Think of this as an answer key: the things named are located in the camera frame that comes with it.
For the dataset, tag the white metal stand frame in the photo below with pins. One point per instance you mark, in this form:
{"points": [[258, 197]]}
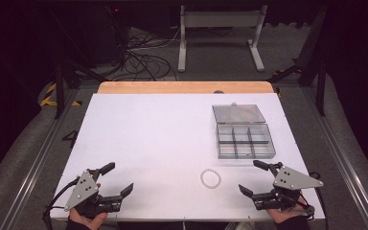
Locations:
{"points": [[222, 19]]}

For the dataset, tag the person's right hand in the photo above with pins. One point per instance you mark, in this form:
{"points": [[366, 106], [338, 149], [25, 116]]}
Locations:
{"points": [[284, 216]]}

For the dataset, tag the aluminium floor rail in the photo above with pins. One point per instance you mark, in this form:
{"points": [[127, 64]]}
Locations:
{"points": [[33, 172], [345, 166]]}

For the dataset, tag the black metal stand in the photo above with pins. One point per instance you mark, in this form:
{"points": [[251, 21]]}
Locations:
{"points": [[59, 92], [321, 83]]}

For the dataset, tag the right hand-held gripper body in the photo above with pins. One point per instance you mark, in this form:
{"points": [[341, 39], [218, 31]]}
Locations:
{"points": [[292, 181]]}

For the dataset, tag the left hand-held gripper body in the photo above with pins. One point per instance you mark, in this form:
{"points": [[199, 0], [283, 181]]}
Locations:
{"points": [[82, 191]]}

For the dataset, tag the clear plastic compartment box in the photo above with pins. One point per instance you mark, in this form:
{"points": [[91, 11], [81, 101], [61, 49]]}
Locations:
{"points": [[242, 140]]}

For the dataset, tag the yellow and black floor tape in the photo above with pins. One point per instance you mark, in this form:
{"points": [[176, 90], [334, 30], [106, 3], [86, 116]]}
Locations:
{"points": [[51, 101]]}

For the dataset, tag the black computer case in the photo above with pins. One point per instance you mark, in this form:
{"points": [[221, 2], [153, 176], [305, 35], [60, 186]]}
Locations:
{"points": [[108, 35]]}

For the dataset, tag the person's left hand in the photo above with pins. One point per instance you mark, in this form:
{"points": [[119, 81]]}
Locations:
{"points": [[87, 222]]}

